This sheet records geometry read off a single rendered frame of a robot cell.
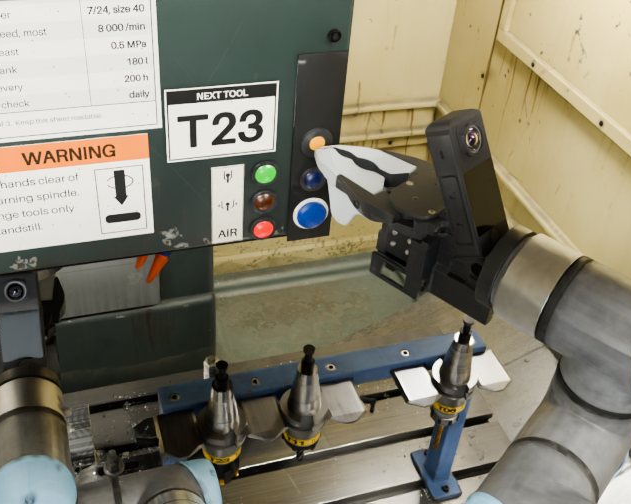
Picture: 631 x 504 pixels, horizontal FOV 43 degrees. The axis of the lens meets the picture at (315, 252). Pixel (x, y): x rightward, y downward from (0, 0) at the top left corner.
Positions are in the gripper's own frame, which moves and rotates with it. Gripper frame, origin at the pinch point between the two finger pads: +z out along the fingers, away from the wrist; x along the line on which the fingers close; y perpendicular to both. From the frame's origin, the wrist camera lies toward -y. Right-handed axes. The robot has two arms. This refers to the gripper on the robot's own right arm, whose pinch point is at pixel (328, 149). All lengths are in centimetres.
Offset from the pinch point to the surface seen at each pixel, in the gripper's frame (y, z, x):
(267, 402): 44.0, 8.3, 3.0
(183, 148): -0.7, 7.8, -10.4
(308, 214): 7.6, 1.2, -0.6
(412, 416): 76, 6, 40
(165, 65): -8.5, 8.6, -11.4
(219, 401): 37.8, 8.9, -5.0
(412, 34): 38, 60, 104
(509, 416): 86, -4, 63
